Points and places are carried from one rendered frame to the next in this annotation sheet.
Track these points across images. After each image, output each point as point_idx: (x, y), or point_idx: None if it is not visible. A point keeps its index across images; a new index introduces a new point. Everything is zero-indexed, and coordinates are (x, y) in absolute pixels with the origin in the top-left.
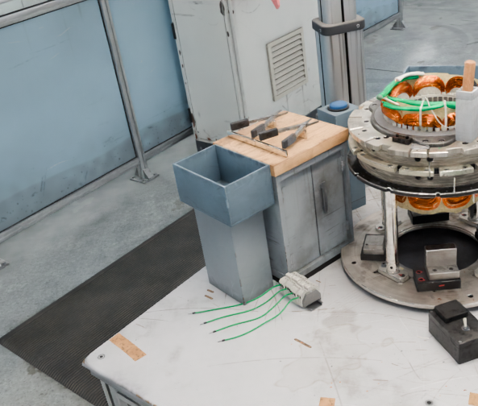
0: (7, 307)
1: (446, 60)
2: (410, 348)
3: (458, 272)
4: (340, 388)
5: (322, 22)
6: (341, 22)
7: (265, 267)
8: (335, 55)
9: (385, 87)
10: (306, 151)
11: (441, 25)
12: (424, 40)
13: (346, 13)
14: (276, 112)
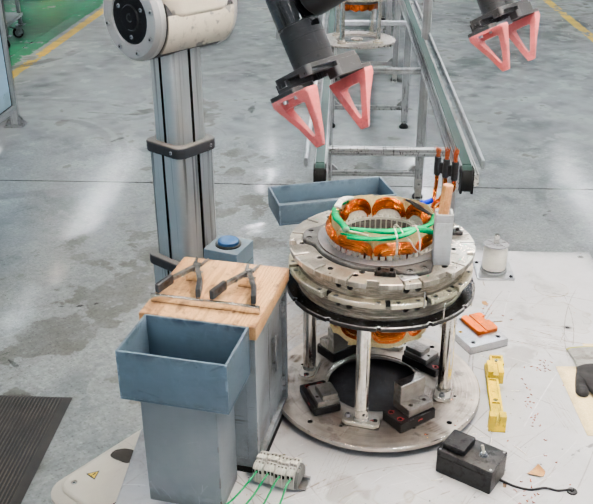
0: None
1: (97, 162)
2: (435, 494)
3: (432, 401)
4: None
5: (167, 144)
6: (192, 142)
7: (233, 455)
8: (189, 181)
9: (335, 217)
10: (271, 303)
11: (67, 119)
12: (56, 139)
13: (196, 131)
14: (195, 261)
